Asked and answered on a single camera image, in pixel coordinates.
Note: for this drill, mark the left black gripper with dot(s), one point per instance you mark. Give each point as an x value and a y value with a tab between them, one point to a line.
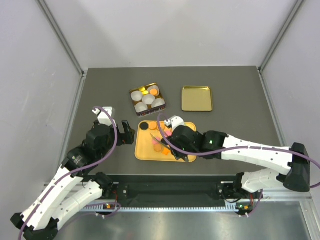
127	137

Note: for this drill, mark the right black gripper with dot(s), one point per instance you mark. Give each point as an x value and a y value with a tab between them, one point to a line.
176	143

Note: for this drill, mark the orange fish shaped cookie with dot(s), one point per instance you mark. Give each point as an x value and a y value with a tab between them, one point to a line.
166	151

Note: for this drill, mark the tan round biscuit front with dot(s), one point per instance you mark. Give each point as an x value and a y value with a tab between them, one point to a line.
154	92

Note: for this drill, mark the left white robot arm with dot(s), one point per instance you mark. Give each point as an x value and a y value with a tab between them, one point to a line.
72	188

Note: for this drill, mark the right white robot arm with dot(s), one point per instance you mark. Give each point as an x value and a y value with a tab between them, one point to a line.
282	166

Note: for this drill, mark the pink sandwich cookie upper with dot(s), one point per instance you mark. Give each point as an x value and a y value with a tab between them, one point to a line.
167	133

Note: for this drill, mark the pink sandwich cookie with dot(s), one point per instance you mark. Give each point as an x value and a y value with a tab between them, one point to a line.
167	133
155	141

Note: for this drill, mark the black sandwich cookie corner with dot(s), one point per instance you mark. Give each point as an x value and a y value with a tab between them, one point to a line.
144	126

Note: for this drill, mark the tan round biscuit behind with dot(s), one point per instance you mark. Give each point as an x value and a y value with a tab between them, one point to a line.
160	126

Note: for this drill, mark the white paper cup front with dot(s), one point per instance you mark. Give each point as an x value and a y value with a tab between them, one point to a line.
140	107

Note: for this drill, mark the white paper cup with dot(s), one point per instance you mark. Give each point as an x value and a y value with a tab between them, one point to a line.
148	99
153	87
136	96
158	102
140	107

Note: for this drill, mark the tan round patterned biscuit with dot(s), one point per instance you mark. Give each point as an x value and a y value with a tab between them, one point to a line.
152	125

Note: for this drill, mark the pink sandwich cookie lower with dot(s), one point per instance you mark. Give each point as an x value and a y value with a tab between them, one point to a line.
155	141

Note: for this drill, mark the yellow plastic tray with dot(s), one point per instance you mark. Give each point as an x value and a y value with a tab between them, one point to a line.
144	148

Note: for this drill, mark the white paper cup back left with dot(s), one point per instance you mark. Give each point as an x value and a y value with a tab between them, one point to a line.
136	96

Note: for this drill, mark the decorated cookie tin box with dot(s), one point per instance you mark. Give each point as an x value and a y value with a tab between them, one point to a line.
144	91

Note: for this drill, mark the white paper cup centre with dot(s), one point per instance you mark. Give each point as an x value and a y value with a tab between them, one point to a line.
148	99

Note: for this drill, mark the gold tin lid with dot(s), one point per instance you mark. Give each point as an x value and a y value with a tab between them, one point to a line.
196	99

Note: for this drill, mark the white paper cup back right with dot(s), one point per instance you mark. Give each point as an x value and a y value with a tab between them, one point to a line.
153	87

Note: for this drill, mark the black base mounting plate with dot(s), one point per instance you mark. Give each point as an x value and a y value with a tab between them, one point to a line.
173	191

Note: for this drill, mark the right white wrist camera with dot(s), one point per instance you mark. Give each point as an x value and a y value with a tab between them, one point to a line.
174	122

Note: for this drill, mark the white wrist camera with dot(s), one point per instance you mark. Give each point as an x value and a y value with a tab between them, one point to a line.
174	122
102	116

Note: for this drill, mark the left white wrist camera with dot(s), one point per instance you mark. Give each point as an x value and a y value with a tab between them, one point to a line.
102	116

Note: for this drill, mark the aluminium frame rail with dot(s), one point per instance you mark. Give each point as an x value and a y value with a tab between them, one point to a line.
242	207

